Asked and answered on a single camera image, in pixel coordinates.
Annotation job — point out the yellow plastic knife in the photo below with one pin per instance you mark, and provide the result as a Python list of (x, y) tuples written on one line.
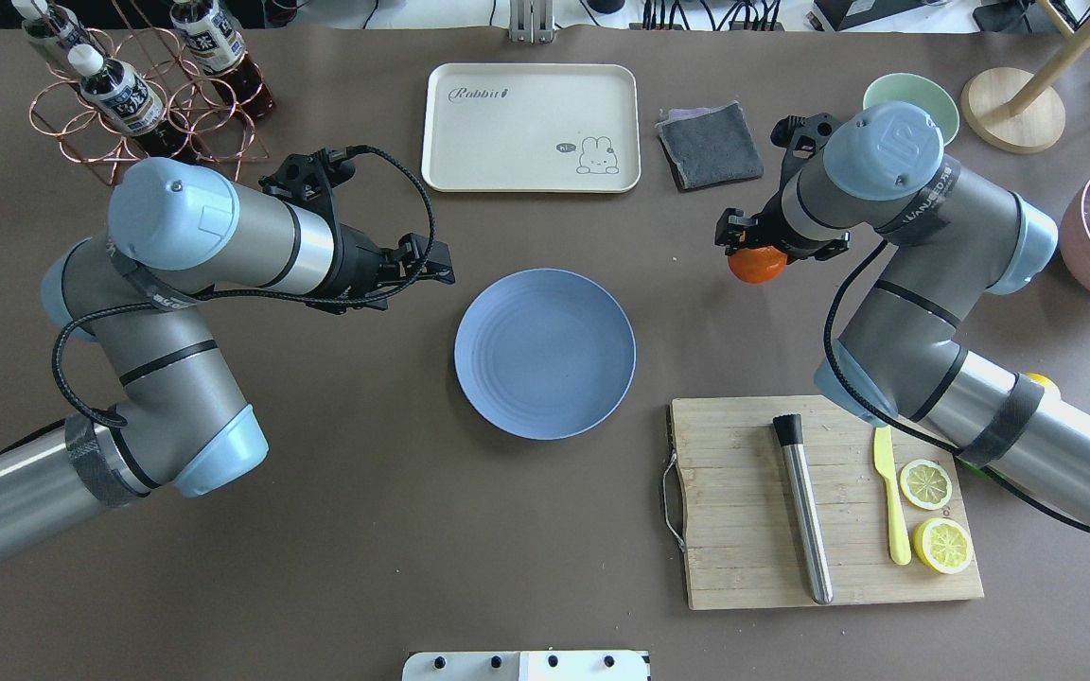
[(884, 466)]

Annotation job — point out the wooden cutting board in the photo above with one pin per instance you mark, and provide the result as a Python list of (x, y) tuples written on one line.
[(739, 523)]

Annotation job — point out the grey folded cloth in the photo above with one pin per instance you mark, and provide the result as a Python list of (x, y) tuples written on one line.
[(709, 146)]

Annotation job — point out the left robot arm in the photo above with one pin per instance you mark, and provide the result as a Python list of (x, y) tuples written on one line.
[(154, 399)]

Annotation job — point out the copper wire bottle rack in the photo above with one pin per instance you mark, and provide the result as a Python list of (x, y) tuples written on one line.
[(182, 86)]

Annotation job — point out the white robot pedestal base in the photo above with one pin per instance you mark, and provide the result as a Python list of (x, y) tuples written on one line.
[(529, 665)]

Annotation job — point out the tea bottle middle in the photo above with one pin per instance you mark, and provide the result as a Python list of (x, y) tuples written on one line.
[(128, 103)]

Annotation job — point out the blue round plate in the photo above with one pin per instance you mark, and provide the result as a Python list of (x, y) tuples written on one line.
[(545, 354)]

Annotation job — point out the wooden cup stand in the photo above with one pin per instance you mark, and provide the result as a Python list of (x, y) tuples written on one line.
[(1017, 111)]

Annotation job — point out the upper lemon slice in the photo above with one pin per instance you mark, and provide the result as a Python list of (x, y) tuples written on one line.
[(926, 485)]

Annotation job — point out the cream rabbit tray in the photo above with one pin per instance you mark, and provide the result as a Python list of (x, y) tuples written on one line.
[(519, 127)]

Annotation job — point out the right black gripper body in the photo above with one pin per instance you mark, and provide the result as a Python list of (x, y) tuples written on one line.
[(770, 227)]

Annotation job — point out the steel muddler black tip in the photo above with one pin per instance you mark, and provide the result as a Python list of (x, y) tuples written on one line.
[(789, 433)]

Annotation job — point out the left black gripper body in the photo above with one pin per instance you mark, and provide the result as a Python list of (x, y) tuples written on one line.
[(357, 264)]

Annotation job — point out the orange mandarin fruit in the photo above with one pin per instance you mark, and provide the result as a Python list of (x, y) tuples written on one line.
[(756, 266)]

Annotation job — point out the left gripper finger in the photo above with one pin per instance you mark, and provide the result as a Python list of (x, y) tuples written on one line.
[(429, 253), (445, 276)]

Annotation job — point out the mint green bowl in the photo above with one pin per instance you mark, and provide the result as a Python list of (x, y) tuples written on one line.
[(920, 91)]

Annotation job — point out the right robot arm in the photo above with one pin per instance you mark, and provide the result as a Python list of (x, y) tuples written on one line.
[(957, 236)]

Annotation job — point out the tea bottle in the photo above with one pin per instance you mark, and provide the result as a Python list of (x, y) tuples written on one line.
[(128, 103), (211, 35), (53, 31)]

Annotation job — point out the tea bottle left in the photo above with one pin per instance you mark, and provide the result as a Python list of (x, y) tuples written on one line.
[(53, 31)]

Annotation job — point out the upper whole lemon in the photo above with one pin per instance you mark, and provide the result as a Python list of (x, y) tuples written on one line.
[(1049, 387)]

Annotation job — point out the lower lemon half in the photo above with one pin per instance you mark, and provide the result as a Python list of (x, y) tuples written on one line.
[(944, 545)]

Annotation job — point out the tea bottle right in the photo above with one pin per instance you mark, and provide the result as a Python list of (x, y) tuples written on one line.
[(211, 35)]

